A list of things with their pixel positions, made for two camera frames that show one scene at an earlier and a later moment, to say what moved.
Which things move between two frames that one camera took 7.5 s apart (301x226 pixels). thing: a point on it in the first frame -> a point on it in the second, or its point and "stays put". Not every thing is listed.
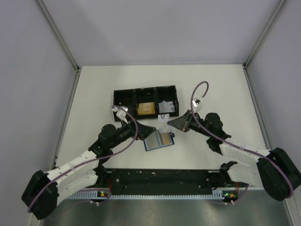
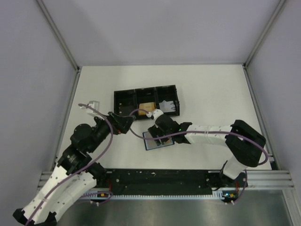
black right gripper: (183, 123) -> (154, 130)
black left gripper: (144, 131) -> (120, 123)
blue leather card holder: (158, 140) stays put
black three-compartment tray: (146, 102) stays put
